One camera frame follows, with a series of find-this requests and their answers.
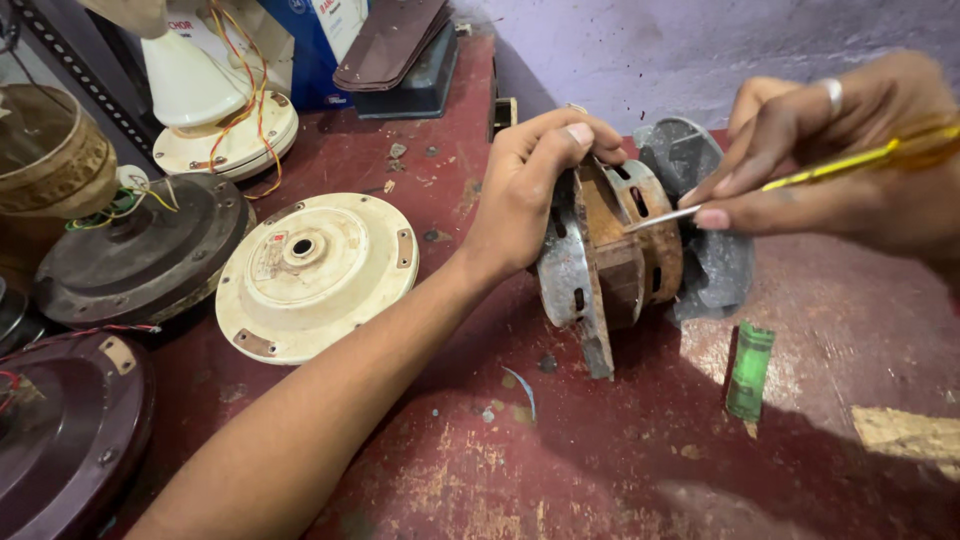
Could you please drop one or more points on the person's right hand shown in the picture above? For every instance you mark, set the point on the person's right hand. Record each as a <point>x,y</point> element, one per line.
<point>840,165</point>

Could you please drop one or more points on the person's left hand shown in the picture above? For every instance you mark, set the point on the person's left hand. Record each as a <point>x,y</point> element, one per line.
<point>525,195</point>

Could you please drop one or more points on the rusty electric motor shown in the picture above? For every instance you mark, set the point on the rusty electric motor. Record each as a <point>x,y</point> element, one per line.
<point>607,255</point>

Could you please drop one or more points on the small wooden box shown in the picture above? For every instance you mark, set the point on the small wooden box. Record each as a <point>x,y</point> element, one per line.
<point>504,114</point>

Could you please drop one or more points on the grey metal motor cover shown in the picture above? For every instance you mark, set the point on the grey metal motor cover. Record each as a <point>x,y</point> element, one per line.
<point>705,247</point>

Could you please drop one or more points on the dark grey box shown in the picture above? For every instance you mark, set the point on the dark grey box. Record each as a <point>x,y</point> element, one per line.
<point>412,82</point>

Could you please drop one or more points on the blue plastic strip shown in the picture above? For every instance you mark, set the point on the blue plastic strip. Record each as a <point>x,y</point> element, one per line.
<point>523,390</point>

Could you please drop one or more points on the stack of brown fan blades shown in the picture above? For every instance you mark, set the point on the stack of brown fan blades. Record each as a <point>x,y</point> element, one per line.
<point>394,41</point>

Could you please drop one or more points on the cream ceiling fan motor cover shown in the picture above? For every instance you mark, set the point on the cream ceiling fan motor cover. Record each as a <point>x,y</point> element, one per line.
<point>315,277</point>

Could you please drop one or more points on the blue and white carton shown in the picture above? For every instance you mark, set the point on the blue and white carton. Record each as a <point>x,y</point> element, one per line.
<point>319,45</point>

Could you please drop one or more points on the dark grey ceiling fan motor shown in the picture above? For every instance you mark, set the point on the dark grey ceiling fan motor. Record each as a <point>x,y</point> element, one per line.
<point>142,255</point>

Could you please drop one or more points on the brown ceiling fan motor housing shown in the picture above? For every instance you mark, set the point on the brown ceiling fan motor housing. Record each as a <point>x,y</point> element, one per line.
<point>52,157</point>

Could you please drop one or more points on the maroon ceiling fan motor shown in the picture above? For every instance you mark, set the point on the maroon ceiling fan motor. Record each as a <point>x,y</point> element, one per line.
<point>67,435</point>

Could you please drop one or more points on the black slotted metal rack post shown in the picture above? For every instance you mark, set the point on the black slotted metal rack post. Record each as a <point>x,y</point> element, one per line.
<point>82,75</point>

